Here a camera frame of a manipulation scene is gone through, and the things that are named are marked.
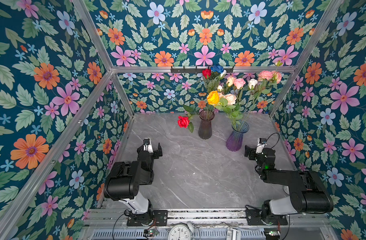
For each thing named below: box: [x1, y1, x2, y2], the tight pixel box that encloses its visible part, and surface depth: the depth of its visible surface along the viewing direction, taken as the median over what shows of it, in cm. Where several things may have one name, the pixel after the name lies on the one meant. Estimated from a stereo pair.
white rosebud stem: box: [247, 78, 258, 115], surface depth 80 cm
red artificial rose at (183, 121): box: [177, 116, 190, 129], surface depth 69 cm
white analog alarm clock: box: [167, 221, 195, 240], surface depth 68 cm
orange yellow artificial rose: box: [207, 90, 220, 106], surface depth 71 cm
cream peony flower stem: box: [215, 93, 244, 130], surface depth 77 cm
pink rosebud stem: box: [234, 78, 246, 103], surface depth 78 cm
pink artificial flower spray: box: [246, 60, 283, 121], surface depth 79 cm
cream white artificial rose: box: [226, 76, 234, 87], surface depth 80 cm
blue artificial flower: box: [210, 65, 224, 73], surface depth 83 cm
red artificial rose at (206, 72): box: [202, 68, 212, 79], surface depth 86 cm
